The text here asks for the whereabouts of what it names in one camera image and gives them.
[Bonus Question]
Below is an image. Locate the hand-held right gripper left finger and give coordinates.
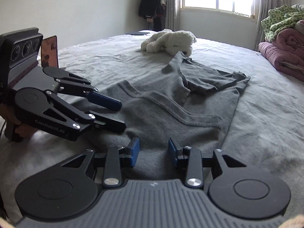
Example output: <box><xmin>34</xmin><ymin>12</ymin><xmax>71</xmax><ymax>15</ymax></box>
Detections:
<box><xmin>61</xmin><ymin>137</ymin><xmax>140</xmax><ymax>188</ymax></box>

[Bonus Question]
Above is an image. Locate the bed with grey sheet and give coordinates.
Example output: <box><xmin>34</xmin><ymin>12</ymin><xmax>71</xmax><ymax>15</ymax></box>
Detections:
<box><xmin>0</xmin><ymin>31</ymin><xmax>304</xmax><ymax>221</ymax></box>

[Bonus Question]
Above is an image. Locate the dark hanging jacket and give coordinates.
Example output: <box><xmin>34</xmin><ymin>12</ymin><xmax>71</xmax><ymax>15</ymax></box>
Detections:
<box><xmin>138</xmin><ymin>0</ymin><xmax>164</xmax><ymax>21</ymax></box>

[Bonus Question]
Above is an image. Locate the dark tablet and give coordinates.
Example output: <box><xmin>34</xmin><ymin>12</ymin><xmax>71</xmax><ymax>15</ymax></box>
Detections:
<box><xmin>125</xmin><ymin>30</ymin><xmax>150</xmax><ymax>36</ymax></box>

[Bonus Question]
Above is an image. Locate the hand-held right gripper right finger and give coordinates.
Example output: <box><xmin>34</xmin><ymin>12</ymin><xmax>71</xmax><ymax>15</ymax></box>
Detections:
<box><xmin>168</xmin><ymin>138</ymin><xmax>247</xmax><ymax>188</ymax></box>

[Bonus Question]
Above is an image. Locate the green patterned blanket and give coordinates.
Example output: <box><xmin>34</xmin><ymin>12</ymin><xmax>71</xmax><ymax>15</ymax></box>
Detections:
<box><xmin>261</xmin><ymin>5</ymin><xmax>304</xmax><ymax>43</ymax></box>

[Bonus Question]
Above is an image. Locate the white plush dog toy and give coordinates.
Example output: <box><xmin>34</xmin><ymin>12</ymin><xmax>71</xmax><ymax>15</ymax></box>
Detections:
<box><xmin>141</xmin><ymin>29</ymin><xmax>197</xmax><ymax>57</ymax></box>

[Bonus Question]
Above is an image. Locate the grey pillow with pink edge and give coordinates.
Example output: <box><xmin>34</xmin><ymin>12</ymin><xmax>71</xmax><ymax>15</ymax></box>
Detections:
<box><xmin>294</xmin><ymin>19</ymin><xmax>304</xmax><ymax>35</ymax></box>

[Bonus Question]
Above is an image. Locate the grey t-shirt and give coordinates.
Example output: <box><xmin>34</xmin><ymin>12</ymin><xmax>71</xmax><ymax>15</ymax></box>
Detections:
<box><xmin>83</xmin><ymin>51</ymin><xmax>251</xmax><ymax>181</ymax></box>

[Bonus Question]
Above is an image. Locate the smartphone on stand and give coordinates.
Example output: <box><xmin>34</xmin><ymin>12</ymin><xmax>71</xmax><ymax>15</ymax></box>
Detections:
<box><xmin>40</xmin><ymin>35</ymin><xmax>59</xmax><ymax>69</ymax></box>

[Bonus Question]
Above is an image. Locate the person's left hand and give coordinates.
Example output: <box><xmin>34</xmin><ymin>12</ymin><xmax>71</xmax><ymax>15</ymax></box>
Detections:
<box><xmin>0</xmin><ymin>103</ymin><xmax>40</xmax><ymax>139</ymax></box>

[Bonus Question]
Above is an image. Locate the pink rolled quilt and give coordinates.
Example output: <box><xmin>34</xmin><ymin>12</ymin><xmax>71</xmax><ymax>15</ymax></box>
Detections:
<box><xmin>258</xmin><ymin>20</ymin><xmax>304</xmax><ymax>82</ymax></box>

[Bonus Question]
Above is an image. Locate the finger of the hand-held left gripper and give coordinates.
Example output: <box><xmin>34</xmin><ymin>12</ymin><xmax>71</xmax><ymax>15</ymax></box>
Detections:
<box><xmin>43</xmin><ymin>91</ymin><xmax>126</xmax><ymax>133</ymax></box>
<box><xmin>53</xmin><ymin>70</ymin><xmax>122</xmax><ymax>112</ymax></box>

